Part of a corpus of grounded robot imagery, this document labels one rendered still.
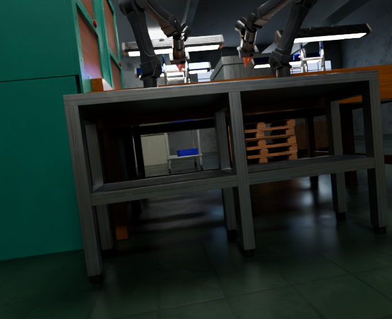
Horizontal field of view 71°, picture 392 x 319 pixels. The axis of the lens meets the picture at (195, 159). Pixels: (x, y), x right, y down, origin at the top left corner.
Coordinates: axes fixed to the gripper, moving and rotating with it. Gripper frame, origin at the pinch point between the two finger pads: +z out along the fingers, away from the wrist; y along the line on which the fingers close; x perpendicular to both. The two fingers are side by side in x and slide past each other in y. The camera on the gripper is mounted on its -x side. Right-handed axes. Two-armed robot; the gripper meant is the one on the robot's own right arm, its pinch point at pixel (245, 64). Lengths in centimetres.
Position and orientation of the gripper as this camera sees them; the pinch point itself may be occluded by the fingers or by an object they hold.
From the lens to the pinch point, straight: 161.5
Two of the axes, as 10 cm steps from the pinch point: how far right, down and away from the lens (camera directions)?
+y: -9.9, 1.1, -0.9
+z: 0.0, 6.0, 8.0
